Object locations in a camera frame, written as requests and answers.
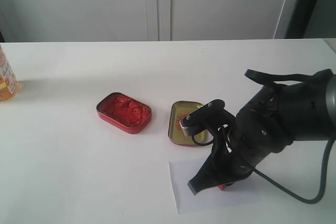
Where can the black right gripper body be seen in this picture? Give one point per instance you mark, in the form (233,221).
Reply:
(264,125)

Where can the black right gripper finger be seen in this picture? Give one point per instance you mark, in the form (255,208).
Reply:
(218,169)

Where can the red plastic stamp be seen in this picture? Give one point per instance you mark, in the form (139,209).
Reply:
(223,187)

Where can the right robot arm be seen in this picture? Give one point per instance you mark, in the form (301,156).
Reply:
(313,110)

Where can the red ink paste tin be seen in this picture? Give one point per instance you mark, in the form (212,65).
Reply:
(124,112)

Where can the white paper sheet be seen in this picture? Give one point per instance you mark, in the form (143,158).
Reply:
(241,193)

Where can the gold tin lid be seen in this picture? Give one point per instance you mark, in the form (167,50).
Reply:
(179,110)

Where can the orange transparent bottle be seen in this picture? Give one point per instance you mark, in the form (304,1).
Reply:
(9,84)

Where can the grey cabinet doors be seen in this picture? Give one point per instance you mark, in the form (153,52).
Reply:
(143,20)

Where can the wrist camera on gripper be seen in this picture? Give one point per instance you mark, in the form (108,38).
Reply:
(209,117)

